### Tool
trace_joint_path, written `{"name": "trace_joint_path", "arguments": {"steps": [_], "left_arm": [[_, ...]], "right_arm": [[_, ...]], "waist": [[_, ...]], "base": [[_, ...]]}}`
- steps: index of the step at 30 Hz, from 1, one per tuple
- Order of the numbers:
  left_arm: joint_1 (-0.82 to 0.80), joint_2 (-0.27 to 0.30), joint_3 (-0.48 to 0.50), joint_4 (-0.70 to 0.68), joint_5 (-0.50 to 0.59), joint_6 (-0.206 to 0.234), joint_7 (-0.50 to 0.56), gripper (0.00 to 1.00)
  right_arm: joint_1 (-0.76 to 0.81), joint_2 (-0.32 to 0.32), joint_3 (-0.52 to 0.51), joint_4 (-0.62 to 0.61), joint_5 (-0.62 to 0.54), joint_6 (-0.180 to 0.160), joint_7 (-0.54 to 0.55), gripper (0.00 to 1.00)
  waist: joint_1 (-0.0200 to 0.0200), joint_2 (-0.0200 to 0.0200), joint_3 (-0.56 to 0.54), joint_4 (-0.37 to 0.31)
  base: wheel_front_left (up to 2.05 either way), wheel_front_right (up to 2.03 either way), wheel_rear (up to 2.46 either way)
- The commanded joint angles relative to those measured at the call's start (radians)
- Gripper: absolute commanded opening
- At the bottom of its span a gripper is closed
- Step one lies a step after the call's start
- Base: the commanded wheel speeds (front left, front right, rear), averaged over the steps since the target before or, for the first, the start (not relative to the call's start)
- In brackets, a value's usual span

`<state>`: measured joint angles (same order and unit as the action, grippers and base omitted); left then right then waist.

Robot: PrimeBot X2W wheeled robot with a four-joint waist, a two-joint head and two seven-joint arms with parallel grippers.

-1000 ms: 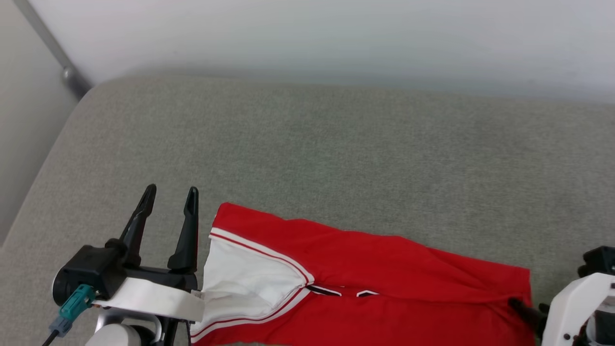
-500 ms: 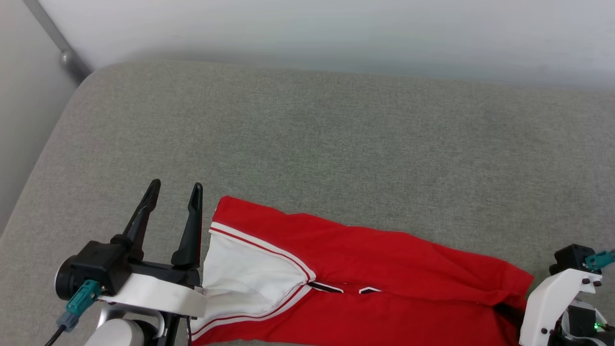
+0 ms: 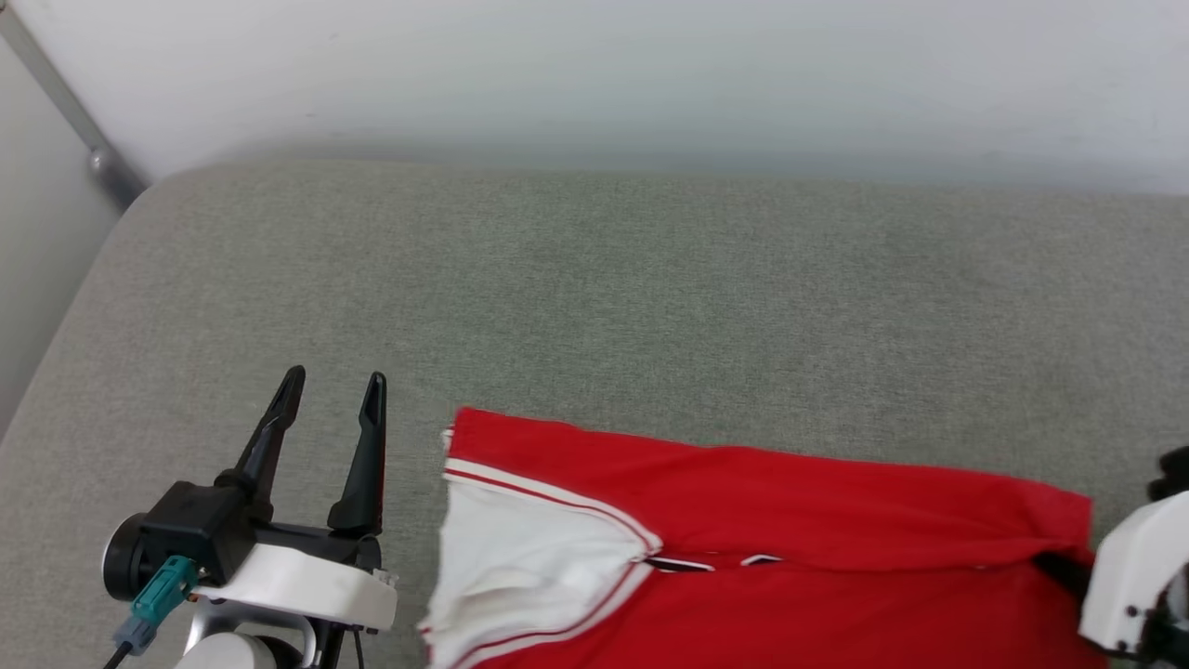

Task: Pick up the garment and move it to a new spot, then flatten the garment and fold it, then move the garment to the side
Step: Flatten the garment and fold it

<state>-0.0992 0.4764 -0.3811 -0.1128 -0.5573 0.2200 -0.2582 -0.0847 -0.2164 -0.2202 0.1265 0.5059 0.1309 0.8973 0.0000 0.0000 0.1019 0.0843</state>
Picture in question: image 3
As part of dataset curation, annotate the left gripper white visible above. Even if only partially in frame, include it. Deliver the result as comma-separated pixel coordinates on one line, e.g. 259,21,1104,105
190,365,399,631

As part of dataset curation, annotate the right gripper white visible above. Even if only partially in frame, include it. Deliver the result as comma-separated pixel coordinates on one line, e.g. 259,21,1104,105
1036,491,1189,651

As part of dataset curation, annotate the red and white basketball jersey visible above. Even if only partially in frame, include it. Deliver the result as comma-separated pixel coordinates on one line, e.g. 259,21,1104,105
418,406,1111,669

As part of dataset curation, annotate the grey fabric sofa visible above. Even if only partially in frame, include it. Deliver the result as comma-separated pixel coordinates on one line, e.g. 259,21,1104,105
0,158,1189,669

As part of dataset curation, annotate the grey metal pole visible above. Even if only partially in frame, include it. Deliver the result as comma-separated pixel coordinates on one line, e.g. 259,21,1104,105
0,5,150,210

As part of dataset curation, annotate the teal cable connector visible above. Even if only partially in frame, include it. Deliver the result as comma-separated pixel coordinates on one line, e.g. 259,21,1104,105
113,556,199,656

